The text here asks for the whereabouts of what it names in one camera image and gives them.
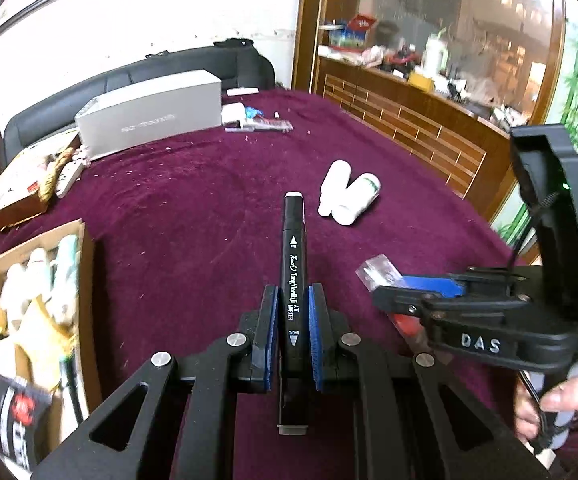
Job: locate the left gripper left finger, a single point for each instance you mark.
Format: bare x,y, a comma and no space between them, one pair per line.
256,369

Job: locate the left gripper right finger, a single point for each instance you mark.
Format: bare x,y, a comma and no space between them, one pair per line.
326,327

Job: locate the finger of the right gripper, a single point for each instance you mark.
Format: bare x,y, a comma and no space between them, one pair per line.
446,287
400,300

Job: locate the grey capped black marker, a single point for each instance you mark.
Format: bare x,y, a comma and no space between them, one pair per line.
295,372

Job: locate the clear red small packet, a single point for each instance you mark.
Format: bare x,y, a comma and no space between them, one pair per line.
378,272

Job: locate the person right hand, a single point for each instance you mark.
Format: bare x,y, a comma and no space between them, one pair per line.
561,398

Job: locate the maroon bed blanket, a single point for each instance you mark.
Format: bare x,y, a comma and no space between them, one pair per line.
187,229

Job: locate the white green label bottle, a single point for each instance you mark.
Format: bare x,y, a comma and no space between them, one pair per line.
355,199

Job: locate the white plain bottle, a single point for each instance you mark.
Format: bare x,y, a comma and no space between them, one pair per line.
333,185

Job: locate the white teal tube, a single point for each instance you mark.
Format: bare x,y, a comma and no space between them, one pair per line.
65,286

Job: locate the gold foil packet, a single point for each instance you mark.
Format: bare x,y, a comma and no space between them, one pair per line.
45,343

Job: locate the cardboard tray box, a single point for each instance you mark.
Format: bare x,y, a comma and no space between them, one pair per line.
78,392

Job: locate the wooden sideboard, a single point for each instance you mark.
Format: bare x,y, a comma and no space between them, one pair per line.
445,80

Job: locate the white bottle in tray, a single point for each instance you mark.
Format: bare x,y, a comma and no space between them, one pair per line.
38,275

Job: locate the small white box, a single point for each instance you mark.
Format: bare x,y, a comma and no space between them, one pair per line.
233,114

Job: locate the black white text packet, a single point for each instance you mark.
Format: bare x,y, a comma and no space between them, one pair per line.
24,410

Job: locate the grey rectangular box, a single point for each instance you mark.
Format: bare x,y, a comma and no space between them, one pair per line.
148,111

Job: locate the white remote control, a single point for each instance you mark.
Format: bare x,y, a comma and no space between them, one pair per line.
69,175

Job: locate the gold gift box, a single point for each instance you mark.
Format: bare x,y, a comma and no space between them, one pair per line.
29,181

